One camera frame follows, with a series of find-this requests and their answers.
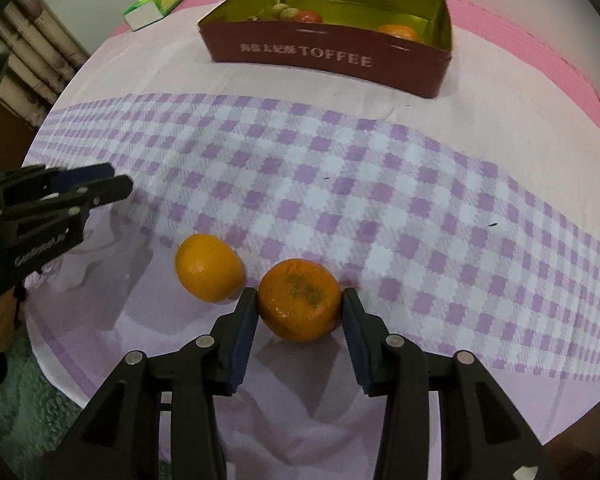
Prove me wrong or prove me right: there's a smooth bright orange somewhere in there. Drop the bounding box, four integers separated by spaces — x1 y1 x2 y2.
175 234 247 304

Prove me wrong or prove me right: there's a small plain orange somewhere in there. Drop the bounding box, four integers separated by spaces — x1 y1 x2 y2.
377 23 423 44

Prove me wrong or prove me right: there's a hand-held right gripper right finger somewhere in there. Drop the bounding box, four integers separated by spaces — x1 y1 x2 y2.
341 287 561 480

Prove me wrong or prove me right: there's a green tissue box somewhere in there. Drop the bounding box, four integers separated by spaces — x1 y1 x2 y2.
123 0 189 31

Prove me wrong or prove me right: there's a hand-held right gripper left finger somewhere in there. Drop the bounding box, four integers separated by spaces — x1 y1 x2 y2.
40 287 259 480

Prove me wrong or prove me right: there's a beige ribbed panel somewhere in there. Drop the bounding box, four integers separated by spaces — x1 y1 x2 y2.
0 0 91 111

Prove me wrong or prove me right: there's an orange with dark patch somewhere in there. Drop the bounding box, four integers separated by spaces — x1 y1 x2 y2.
257 258 342 343

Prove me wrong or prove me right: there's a pink purple checked cloth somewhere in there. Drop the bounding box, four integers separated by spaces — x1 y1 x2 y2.
22 0 600 462

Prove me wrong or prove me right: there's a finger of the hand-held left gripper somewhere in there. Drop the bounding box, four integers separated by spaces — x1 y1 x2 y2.
22 162 115 196
72 174 134 211

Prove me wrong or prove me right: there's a green fluffy rug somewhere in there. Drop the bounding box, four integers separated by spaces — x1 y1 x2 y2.
0 330 92 480

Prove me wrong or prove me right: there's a red tin box gold inside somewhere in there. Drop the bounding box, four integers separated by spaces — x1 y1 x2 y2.
198 0 453 99

